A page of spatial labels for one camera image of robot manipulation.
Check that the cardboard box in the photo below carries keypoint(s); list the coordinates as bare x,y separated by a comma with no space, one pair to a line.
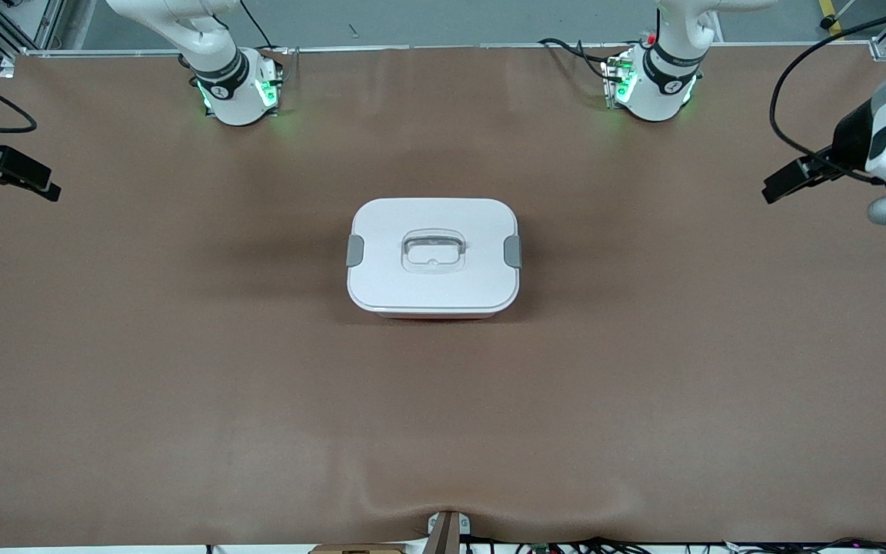
358,549

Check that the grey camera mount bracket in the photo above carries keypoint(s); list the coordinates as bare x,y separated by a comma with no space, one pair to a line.
447,535

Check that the brown table mat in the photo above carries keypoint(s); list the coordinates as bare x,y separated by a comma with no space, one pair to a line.
643,385

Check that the white box lid grey clips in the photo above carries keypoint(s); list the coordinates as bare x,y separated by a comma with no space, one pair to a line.
435,292

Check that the aluminium table edge rail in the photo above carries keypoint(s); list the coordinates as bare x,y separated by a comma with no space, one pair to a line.
451,48

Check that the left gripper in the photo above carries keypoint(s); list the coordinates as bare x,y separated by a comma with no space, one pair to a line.
849,143

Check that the aluminium frame post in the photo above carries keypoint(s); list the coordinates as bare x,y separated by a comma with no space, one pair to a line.
47,23

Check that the black stand foot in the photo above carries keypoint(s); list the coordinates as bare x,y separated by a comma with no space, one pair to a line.
827,21

